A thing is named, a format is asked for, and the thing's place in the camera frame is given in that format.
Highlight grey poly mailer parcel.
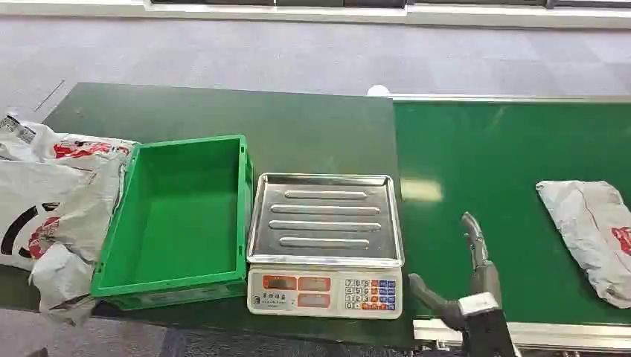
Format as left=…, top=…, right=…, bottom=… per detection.
left=535, top=179, right=631, bottom=310

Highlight green conveyor belt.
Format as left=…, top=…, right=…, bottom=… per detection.
left=393, top=100, right=631, bottom=327

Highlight green plastic crate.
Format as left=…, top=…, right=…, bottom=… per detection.
left=90, top=134, right=255, bottom=312

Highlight white parcel black ring print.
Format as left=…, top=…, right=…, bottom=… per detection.
left=0, top=151, right=127, bottom=273

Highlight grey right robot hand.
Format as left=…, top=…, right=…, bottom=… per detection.
left=408, top=211, right=517, bottom=357

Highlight small crumpled white parcel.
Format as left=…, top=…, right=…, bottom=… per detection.
left=28, top=243, right=101, bottom=327

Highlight white electronic scale steel tray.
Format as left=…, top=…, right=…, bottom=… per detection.
left=245, top=172, right=406, bottom=321

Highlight silver conveyor side rail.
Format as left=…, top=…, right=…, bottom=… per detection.
left=412, top=318, right=631, bottom=354
left=388, top=93, right=631, bottom=104

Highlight white parcel with shipping label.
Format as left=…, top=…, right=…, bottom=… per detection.
left=0, top=113, right=140, bottom=164

